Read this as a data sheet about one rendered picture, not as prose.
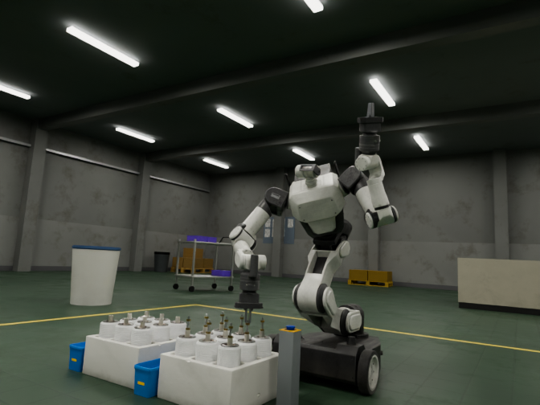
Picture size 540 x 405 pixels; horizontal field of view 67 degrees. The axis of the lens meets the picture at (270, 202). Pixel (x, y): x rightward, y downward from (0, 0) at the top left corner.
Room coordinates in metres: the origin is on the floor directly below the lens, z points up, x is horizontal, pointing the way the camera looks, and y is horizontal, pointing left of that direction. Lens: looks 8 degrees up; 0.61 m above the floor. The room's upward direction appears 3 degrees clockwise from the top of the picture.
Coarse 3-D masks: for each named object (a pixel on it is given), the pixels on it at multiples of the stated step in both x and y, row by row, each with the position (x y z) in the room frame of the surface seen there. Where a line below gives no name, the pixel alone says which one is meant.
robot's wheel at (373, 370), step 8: (368, 352) 1.99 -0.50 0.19; (376, 352) 2.04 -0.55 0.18; (360, 360) 1.96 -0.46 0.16; (368, 360) 1.95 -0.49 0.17; (376, 360) 2.05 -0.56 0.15; (360, 368) 1.94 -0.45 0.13; (368, 368) 1.94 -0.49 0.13; (376, 368) 2.07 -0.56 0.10; (360, 376) 1.94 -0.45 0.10; (368, 376) 1.94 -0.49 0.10; (376, 376) 2.06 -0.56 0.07; (360, 384) 1.94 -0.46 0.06; (368, 384) 1.94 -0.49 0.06; (376, 384) 2.04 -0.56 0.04; (368, 392) 1.95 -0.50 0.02
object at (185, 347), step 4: (176, 340) 1.82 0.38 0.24; (180, 340) 1.80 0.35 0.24; (184, 340) 1.80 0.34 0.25; (188, 340) 1.80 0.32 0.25; (192, 340) 1.81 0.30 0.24; (196, 340) 1.82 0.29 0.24; (176, 344) 1.82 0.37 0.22; (180, 344) 1.80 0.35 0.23; (184, 344) 1.79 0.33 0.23; (188, 344) 1.80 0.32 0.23; (192, 344) 1.81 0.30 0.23; (176, 348) 1.81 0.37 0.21; (180, 348) 1.80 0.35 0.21; (184, 348) 1.79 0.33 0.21; (188, 348) 1.80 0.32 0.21; (192, 348) 1.81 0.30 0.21; (176, 352) 1.81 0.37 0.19; (180, 352) 1.80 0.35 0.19; (184, 352) 1.79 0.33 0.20; (188, 352) 1.80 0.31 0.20; (192, 352) 1.81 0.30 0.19; (180, 356) 1.80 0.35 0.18; (184, 356) 1.79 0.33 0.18; (188, 356) 1.80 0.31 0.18
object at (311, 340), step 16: (352, 304) 2.55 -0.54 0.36; (304, 336) 2.45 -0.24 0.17; (320, 336) 2.48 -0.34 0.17; (336, 336) 2.50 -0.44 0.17; (352, 336) 2.08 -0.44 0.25; (368, 336) 2.53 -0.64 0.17; (304, 352) 2.12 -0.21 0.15; (320, 352) 2.07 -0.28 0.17; (336, 352) 2.03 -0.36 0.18; (352, 352) 2.00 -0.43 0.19; (304, 368) 2.11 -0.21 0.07; (320, 368) 2.07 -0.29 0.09; (336, 368) 2.02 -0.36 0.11; (352, 368) 1.98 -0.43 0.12; (352, 384) 2.00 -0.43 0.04
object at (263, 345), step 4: (256, 340) 1.87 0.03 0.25; (260, 340) 1.87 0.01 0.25; (264, 340) 1.87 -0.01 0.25; (268, 340) 1.88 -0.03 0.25; (260, 344) 1.86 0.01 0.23; (264, 344) 1.87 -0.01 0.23; (268, 344) 1.88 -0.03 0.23; (260, 348) 1.86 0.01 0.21; (264, 348) 1.87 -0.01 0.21; (268, 348) 1.88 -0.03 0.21; (260, 352) 1.86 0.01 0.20; (264, 352) 1.87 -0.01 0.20; (268, 352) 1.88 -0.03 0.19; (260, 356) 1.86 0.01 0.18; (264, 356) 1.87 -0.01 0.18
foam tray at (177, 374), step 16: (272, 352) 1.95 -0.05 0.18; (160, 368) 1.81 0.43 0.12; (176, 368) 1.76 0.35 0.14; (192, 368) 1.72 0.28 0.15; (208, 368) 1.67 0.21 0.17; (224, 368) 1.64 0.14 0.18; (240, 368) 1.66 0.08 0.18; (256, 368) 1.75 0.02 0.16; (272, 368) 1.86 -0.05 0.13; (160, 384) 1.81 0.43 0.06; (176, 384) 1.76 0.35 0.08; (192, 384) 1.71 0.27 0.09; (208, 384) 1.67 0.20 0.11; (224, 384) 1.62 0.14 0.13; (240, 384) 1.66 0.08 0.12; (256, 384) 1.75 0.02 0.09; (272, 384) 1.86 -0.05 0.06; (176, 400) 1.76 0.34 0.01; (192, 400) 1.71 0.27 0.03; (208, 400) 1.66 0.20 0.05; (224, 400) 1.62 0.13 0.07; (240, 400) 1.66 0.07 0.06; (256, 400) 1.76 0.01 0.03
